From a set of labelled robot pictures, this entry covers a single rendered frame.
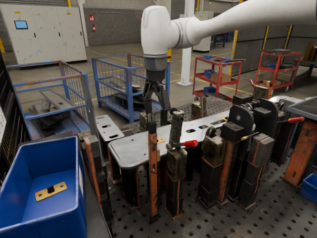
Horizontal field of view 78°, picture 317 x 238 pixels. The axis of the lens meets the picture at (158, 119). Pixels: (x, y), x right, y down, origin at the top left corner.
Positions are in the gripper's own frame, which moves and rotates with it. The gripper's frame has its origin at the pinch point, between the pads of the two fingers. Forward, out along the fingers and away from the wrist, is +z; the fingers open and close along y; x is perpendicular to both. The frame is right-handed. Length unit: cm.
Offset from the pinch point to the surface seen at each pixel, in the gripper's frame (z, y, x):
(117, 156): 13.5, -1.2, 19.1
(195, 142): -1.4, -26.5, 0.2
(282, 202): 43, -39, -50
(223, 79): 49, 160, -223
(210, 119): 13.0, 4.8, -38.7
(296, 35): -1, 320, -730
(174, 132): -0.4, -16.2, 1.2
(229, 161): 16.4, -24.5, -22.4
